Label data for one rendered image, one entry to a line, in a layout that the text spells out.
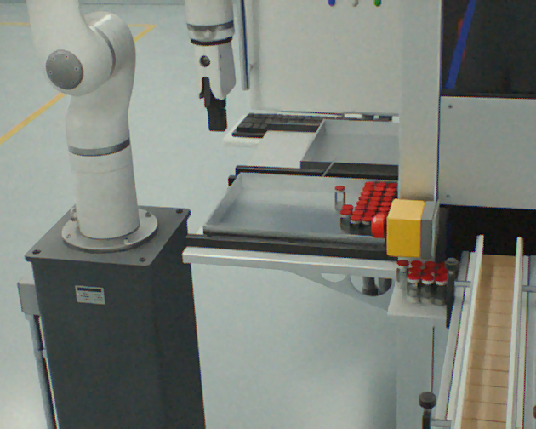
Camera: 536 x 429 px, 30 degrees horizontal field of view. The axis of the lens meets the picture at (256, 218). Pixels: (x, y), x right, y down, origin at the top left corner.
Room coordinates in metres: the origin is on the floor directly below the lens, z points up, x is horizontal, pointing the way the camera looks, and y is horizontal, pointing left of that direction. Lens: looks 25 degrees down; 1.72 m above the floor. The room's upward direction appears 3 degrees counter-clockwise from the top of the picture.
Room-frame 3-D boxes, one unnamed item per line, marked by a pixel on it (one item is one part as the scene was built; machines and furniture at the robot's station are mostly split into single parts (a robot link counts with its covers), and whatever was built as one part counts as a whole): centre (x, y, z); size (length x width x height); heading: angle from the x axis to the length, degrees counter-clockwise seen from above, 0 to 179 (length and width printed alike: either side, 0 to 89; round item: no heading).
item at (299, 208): (1.78, -0.10, 0.90); 0.34 x 0.26 x 0.04; 74
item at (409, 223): (1.47, -0.25, 0.99); 0.08 x 0.07 x 0.07; 74
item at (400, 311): (1.45, -0.29, 0.87); 0.14 x 0.13 x 0.02; 74
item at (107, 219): (1.81, 0.29, 0.95); 0.19 x 0.19 x 0.18
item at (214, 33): (1.75, 0.06, 1.27); 0.09 x 0.08 x 0.03; 164
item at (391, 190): (1.73, -0.25, 0.90); 0.18 x 0.02 x 0.05; 164
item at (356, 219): (1.74, -0.20, 0.90); 0.18 x 0.02 x 0.05; 164
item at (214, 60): (1.75, 0.06, 1.21); 0.10 x 0.08 x 0.11; 164
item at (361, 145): (2.07, -0.30, 0.90); 0.34 x 0.26 x 0.04; 74
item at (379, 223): (1.49, -0.21, 0.99); 0.04 x 0.04 x 0.04; 74
